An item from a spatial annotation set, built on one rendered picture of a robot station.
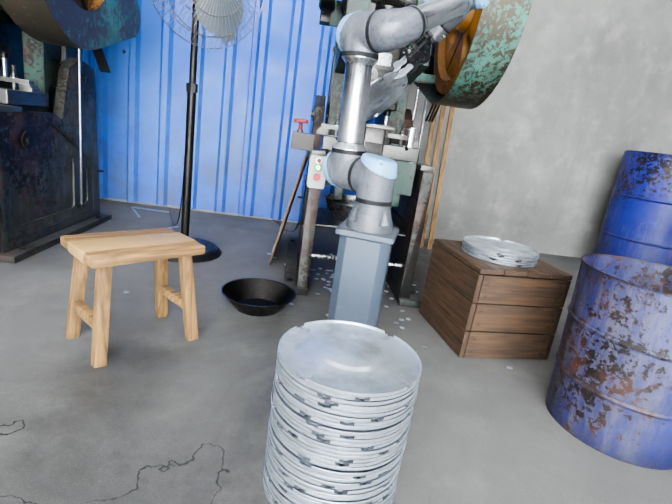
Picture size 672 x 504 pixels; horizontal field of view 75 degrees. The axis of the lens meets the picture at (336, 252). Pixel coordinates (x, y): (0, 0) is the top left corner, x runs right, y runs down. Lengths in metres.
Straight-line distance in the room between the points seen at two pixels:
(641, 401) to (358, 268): 0.83
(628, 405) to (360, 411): 0.83
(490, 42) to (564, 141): 2.02
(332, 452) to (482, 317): 0.98
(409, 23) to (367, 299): 0.82
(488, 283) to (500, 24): 0.98
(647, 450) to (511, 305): 0.58
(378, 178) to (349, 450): 0.80
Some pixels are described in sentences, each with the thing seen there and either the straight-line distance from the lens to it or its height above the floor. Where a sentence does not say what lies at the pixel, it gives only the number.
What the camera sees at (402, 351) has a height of 0.31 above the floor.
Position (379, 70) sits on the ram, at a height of 1.02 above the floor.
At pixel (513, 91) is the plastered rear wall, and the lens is 3.69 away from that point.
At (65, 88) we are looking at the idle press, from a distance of 2.71.
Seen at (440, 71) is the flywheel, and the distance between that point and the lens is 2.48.
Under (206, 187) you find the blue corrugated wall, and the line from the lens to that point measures 3.41.
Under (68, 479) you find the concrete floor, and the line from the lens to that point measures 1.13.
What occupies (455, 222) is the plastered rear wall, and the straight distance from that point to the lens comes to 3.63.
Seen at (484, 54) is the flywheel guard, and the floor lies 1.10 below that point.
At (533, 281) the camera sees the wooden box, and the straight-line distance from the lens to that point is 1.75.
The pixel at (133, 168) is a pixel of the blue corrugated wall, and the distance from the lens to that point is 3.51.
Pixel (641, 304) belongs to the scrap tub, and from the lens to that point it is 1.34.
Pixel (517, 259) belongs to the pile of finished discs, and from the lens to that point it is 1.75.
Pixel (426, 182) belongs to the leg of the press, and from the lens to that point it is 1.98.
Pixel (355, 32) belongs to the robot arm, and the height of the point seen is 1.02.
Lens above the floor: 0.75
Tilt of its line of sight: 16 degrees down
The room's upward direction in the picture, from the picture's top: 8 degrees clockwise
